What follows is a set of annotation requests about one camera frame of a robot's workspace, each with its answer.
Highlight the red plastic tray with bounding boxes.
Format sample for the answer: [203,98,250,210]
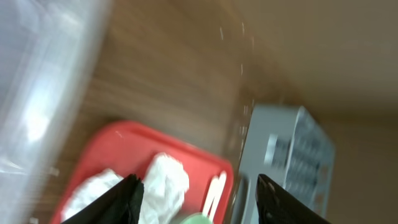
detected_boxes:
[51,121,234,224]

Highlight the white plastic spoon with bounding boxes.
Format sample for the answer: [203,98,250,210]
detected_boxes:
[201,176,220,220]

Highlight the white plastic fork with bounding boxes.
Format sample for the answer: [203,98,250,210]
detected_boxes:
[208,171,227,221]

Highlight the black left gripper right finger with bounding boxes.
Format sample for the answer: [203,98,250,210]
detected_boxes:
[256,174,330,224]

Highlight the green bowl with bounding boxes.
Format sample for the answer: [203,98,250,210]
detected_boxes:
[177,213,213,224]

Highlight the clear plastic waste bin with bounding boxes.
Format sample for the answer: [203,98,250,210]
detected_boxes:
[1,0,113,223]

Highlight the white napkin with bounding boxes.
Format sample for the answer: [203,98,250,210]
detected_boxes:
[61,153,189,224]

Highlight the grey dishwasher rack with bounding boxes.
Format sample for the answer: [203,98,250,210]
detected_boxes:
[231,104,335,223]

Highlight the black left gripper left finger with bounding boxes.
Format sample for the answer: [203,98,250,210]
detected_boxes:
[62,174,144,224]

